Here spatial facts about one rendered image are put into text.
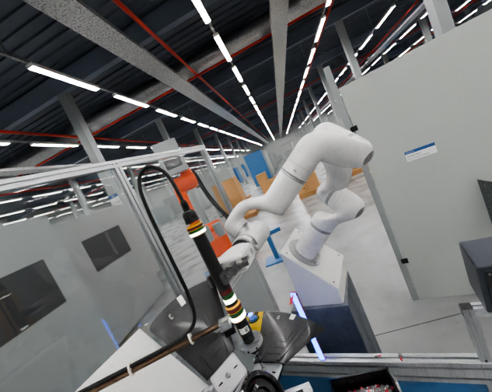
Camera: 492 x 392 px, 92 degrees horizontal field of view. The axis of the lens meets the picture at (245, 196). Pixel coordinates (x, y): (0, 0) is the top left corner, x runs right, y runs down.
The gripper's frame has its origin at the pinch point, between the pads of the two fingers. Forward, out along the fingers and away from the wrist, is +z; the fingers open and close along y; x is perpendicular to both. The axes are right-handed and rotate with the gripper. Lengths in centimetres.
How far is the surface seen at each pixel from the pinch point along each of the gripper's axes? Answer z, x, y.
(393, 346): -129, -148, -13
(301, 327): -19.1, -33.2, -5.8
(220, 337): 2.0, -16.5, 7.3
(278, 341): -11.2, -30.7, -0.8
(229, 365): 5.4, -22.5, 5.2
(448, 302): -172, -148, -60
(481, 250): -34, -25, -61
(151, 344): 2.0, -18.0, 38.8
